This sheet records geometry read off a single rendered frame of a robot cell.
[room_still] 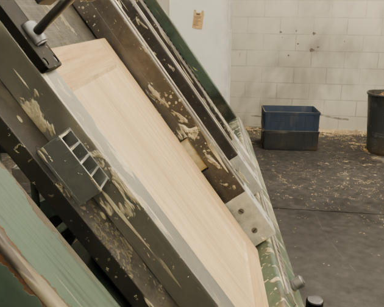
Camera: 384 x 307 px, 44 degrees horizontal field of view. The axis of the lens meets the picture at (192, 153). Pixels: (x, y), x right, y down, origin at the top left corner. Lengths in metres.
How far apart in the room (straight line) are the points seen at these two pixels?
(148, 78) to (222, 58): 3.81
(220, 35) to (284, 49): 1.58
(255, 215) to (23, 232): 0.82
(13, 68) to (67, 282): 0.28
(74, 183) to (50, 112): 0.08
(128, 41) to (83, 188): 0.56
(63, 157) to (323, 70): 5.85
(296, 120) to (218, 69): 1.06
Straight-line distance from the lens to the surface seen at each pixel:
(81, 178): 0.50
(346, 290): 2.77
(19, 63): 0.53
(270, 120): 5.22
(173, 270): 0.57
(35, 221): 0.33
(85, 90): 0.69
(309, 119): 5.29
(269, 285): 0.97
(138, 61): 1.01
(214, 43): 4.80
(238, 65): 6.20
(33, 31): 0.54
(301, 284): 1.04
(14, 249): 0.30
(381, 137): 5.39
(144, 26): 1.29
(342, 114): 6.38
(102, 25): 1.02
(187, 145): 1.03
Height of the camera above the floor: 1.39
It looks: 16 degrees down
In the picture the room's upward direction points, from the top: 1 degrees clockwise
